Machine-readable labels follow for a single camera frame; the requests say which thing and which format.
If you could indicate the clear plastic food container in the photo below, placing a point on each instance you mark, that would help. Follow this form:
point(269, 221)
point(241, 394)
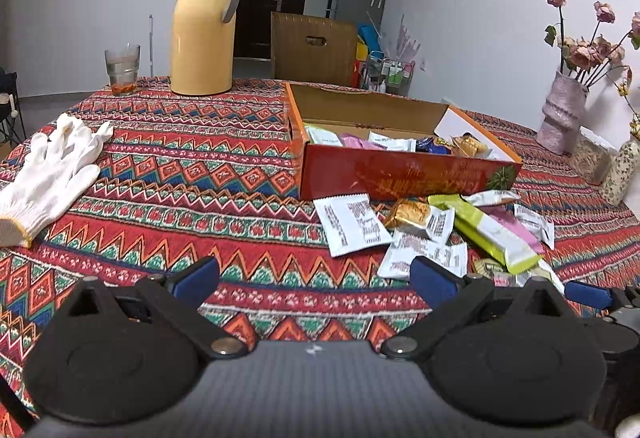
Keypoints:
point(590, 157)

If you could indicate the yellow flower sprigs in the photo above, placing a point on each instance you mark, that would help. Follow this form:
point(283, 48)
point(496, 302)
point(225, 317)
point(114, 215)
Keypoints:
point(623, 88)

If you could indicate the white cotton glove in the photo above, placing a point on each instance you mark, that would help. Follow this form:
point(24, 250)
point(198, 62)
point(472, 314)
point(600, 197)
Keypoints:
point(45, 183)

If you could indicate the brown cardboard box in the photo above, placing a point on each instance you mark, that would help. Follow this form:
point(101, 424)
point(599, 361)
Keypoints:
point(300, 62)

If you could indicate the white thin pole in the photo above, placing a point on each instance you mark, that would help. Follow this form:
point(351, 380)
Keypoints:
point(151, 47)

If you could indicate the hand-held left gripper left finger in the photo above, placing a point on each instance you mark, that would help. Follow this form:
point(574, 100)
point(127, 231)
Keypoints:
point(197, 278)

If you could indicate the pile of assorted snack packets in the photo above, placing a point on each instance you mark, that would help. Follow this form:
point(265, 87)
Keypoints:
point(390, 145)
point(345, 223)

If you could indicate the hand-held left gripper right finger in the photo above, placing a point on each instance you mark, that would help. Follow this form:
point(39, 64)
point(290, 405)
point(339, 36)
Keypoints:
point(432, 280)

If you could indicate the blue plastic bin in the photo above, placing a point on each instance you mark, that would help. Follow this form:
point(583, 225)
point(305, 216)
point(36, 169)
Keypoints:
point(370, 40)

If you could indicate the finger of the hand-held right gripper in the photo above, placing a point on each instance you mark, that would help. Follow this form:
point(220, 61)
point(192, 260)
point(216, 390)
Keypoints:
point(587, 295)

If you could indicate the pink dried grass bunch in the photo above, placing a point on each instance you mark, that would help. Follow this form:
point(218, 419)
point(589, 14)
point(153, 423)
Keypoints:
point(407, 42)

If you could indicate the yellow thermos jug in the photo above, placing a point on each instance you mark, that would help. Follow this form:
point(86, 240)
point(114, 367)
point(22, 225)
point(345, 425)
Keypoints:
point(200, 42)

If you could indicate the red cardboard box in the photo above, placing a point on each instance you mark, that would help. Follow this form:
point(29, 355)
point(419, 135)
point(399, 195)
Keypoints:
point(400, 178)

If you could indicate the glass cup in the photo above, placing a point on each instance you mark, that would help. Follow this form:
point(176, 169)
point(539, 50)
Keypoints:
point(122, 72)

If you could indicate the dried pink roses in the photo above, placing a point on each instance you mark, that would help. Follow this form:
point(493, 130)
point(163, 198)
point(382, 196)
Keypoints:
point(582, 55)

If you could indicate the floral patterned vase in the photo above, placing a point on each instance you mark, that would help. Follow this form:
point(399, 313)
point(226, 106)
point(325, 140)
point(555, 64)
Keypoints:
point(617, 172)

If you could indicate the pink textured vase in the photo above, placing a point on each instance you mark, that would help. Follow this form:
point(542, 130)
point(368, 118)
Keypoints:
point(562, 117)

